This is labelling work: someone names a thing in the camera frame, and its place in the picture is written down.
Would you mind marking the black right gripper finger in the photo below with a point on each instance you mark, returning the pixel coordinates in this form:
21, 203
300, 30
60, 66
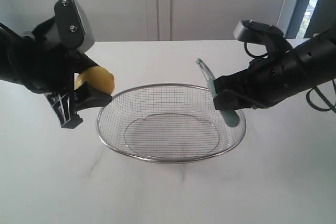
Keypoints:
237, 82
229, 99

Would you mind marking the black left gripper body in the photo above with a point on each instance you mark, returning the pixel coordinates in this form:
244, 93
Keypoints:
44, 62

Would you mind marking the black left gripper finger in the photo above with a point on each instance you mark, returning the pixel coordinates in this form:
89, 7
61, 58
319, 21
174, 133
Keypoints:
62, 101
86, 96

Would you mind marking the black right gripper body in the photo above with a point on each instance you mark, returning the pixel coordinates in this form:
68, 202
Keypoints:
305, 66

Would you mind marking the teal handled peeler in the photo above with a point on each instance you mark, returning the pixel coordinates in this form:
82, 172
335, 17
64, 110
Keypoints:
230, 117

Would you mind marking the yellow lemon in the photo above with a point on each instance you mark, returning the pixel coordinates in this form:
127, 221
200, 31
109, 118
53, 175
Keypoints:
98, 77

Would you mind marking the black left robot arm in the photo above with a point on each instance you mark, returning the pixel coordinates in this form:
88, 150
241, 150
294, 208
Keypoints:
10, 56

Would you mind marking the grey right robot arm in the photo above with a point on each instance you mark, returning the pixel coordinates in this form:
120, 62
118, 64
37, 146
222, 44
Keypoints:
278, 46

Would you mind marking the white cabinet doors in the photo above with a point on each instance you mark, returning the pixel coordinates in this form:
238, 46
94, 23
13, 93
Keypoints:
145, 20

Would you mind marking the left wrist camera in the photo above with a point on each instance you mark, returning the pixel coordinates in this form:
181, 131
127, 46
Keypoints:
73, 26

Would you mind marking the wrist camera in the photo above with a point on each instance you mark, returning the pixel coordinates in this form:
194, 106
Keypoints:
73, 26
250, 31

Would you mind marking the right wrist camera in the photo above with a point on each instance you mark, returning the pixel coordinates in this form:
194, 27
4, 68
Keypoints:
250, 31

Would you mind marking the oval wire mesh basket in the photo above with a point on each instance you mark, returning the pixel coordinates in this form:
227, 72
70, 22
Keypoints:
167, 123

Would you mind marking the dark window frame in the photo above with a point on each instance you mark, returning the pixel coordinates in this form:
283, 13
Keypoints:
311, 17

